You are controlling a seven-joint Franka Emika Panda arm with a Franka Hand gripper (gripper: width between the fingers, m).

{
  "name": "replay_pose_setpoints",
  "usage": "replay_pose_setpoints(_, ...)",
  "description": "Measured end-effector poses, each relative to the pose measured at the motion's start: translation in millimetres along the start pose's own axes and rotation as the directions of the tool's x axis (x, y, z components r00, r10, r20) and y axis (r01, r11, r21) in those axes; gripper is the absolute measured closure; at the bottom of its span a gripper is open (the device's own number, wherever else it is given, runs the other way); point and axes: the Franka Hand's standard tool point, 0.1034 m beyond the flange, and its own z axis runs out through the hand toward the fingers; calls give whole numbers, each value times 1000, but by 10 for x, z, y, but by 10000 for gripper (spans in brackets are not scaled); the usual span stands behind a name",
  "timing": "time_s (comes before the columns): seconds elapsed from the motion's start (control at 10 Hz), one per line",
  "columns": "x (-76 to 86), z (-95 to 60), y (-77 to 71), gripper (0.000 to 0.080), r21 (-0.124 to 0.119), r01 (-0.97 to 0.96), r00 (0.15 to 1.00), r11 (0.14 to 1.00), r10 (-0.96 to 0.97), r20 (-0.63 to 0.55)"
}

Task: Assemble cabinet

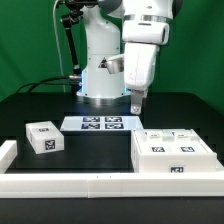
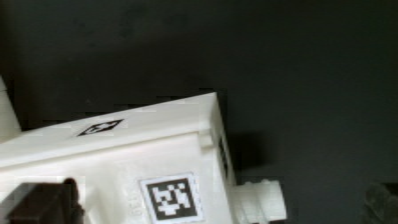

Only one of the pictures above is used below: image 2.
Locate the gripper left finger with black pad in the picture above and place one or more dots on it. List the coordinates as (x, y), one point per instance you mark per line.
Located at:
(41, 203)

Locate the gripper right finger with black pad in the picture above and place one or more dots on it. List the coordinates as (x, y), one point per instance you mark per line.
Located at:
(380, 204)

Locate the white cabinet door panel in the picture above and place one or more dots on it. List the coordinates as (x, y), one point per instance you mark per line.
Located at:
(164, 182)

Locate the white cabinet body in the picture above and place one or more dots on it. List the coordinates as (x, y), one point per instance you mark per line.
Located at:
(50, 153)

